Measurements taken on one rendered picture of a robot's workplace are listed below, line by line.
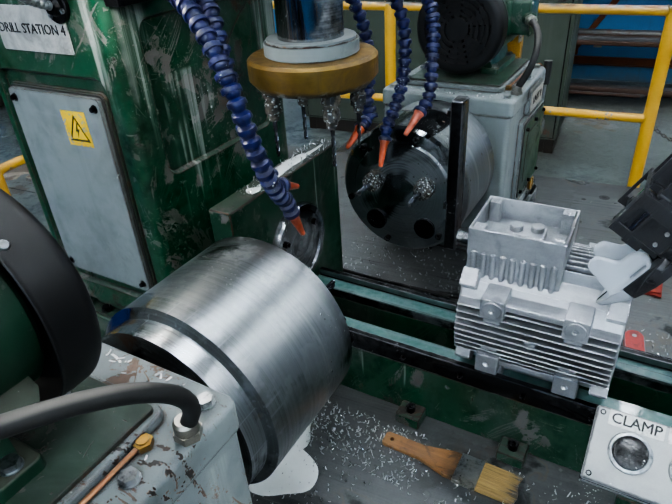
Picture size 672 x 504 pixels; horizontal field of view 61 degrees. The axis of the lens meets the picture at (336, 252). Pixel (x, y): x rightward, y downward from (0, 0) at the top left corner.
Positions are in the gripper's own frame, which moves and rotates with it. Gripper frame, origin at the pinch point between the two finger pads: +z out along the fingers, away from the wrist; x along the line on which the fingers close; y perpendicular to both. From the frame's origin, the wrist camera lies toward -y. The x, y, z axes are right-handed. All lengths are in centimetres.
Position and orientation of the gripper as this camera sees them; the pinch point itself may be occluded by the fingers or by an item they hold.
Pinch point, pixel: (611, 299)
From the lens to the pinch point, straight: 75.0
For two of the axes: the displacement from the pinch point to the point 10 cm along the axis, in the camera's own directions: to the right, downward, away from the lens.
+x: -5.0, 4.8, -7.3
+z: -3.9, 6.3, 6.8
